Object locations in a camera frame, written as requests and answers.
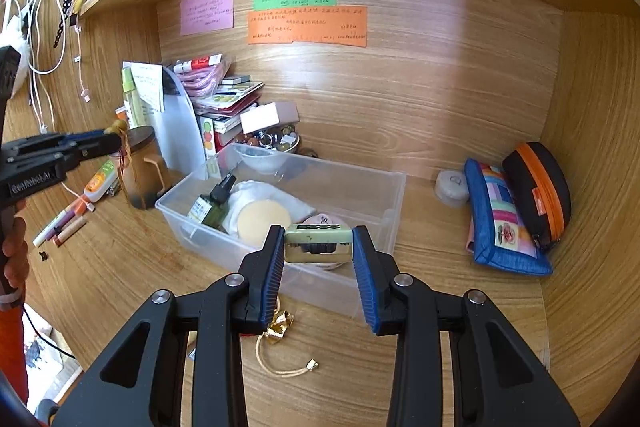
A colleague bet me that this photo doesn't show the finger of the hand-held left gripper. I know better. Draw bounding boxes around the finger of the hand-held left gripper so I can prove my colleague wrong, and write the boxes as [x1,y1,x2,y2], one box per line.
[64,134,124,164]
[47,132,110,148]

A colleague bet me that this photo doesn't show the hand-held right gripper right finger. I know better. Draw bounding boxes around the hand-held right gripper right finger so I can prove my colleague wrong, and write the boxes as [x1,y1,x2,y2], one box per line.
[351,224,582,427]

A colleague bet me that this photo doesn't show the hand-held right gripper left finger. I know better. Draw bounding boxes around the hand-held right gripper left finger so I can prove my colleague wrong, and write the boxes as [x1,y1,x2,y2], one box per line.
[52,224,287,427]

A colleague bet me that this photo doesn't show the small wooden bead tassel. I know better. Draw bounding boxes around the small wooden bead tassel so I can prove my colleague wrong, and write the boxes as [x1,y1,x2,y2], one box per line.
[112,119,132,158]

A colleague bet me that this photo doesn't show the small green gold box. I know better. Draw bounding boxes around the small green gold box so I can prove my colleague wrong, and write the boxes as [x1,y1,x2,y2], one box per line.
[284,227,355,264]

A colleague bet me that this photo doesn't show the cream candle glass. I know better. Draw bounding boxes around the cream candle glass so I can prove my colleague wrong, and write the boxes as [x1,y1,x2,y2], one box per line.
[236,199,293,244]

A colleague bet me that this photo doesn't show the pink round jar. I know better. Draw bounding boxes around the pink round jar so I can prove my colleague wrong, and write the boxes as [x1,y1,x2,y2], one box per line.
[299,213,352,275]

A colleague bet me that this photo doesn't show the white cloth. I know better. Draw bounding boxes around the white cloth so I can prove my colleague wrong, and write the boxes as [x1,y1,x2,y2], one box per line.
[222,179,317,238]

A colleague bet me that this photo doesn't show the clear plastic bin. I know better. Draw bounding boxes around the clear plastic bin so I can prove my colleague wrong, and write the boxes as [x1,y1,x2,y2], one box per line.
[155,142,408,320]

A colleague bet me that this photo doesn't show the green spray bottle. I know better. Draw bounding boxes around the green spray bottle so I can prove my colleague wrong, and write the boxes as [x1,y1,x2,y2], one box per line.
[187,174,238,230]

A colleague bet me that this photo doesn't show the person's left forearm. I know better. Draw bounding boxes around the person's left forearm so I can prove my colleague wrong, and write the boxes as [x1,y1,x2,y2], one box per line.
[0,301,29,404]

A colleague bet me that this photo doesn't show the wooden desktop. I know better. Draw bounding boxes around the wooden desktop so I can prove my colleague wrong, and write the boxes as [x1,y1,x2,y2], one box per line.
[22,147,551,427]

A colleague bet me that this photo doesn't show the person's left hand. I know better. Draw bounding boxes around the person's left hand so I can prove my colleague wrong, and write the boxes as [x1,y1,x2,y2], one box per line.
[1,216,29,304]

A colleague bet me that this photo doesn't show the brown mug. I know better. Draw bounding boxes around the brown mug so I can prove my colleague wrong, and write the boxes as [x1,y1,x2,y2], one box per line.
[117,125,173,210]

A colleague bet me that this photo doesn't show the light green bottle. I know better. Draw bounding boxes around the light green bottle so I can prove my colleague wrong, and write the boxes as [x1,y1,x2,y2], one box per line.
[121,67,146,130]

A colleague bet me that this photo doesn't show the coloured marker pens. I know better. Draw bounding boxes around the coloured marker pens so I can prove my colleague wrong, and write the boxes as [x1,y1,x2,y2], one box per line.
[32,199,87,248]

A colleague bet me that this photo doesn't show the white paper note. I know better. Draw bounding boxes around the white paper note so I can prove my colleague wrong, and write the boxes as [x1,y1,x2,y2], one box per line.
[122,62,166,112]

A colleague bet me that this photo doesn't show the frosted plastic file holder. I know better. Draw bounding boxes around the frosted plastic file holder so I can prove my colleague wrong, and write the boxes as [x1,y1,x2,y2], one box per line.
[150,67,206,180]

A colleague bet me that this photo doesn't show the white plastic bag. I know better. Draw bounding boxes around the white plastic bag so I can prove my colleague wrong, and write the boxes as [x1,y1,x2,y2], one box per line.
[0,14,28,94]

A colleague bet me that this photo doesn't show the fruit print box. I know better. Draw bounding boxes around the fruit print box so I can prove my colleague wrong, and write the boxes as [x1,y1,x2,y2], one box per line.
[199,114,218,160]

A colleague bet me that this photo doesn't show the small round white container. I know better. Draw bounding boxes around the small round white container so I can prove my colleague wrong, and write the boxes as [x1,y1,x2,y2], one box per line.
[433,169,471,208]

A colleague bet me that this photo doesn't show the metal bowl of trinkets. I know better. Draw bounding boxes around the metal bowl of trinkets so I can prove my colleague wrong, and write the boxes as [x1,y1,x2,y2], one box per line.
[245,124,302,155]

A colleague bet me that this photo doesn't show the stack of books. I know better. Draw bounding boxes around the stack of books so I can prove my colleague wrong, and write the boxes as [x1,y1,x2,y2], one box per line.
[195,77,266,145]

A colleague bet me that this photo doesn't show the blue fabric pouch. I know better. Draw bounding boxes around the blue fabric pouch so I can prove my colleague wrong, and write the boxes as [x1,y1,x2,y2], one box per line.
[464,157,553,277]

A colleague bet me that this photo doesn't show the white cardboard box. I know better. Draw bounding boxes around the white cardboard box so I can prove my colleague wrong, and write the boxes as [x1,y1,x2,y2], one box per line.
[240,102,300,135]

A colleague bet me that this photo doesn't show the pink sticky note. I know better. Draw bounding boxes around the pink sticky note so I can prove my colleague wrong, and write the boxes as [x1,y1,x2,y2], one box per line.
[180,0,235,36]

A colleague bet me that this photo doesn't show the black orange zip case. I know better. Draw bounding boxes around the black orange zip case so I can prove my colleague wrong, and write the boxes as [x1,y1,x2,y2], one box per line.
[501,142,572,253]

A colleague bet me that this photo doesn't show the orange sticky note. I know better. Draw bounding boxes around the orange sticky note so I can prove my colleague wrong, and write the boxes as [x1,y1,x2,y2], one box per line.
[247,5,368,48]

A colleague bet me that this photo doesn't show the green sticky note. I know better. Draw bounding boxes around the green sticky note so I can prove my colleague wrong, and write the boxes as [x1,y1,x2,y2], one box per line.
[252,0,337,10]

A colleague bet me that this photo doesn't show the thin white cable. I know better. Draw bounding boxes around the thin white cable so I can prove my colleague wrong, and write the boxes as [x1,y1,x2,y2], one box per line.
[74,26,92,104]

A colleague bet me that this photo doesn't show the white charging cable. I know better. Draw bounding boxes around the white charging cable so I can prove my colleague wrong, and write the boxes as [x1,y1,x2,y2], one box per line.
[19,0,76,134]

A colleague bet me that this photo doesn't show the beige cord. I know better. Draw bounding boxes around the beige cord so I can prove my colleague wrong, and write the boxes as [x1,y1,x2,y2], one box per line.
[256,334,321,378]

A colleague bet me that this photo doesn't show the black hanging chain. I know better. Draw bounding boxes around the black hanging chain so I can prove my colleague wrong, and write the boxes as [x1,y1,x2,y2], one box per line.
[52,0,76,50]

